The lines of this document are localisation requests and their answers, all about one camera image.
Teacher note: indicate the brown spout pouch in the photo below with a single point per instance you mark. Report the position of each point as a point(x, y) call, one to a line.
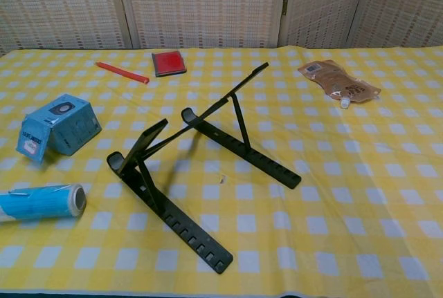
point(339, 82)

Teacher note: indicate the yellow white checked tablecloth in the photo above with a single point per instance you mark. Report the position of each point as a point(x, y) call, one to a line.
point(311, 208)

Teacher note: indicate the black folding laptop stand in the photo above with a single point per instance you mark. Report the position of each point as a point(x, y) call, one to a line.
point(173, 219)

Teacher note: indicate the red card wallet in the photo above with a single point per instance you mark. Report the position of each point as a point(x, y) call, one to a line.
point(169, 63)

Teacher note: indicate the red pen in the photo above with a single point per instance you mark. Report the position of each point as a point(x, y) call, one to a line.
point(121, 71)

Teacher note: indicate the woven folding screen panel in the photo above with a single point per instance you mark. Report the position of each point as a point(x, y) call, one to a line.
point(207, 4)
point(322, 4)
point(59, 4)
point(405, 4)

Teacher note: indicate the blue cardboard box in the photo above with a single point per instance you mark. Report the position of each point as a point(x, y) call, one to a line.
point(69, 128)

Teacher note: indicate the brass screen hinge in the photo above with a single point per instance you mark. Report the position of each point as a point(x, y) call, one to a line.
point(285, 6)

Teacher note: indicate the blue wrapped roll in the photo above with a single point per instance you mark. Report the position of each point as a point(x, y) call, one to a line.
point(41, 203)

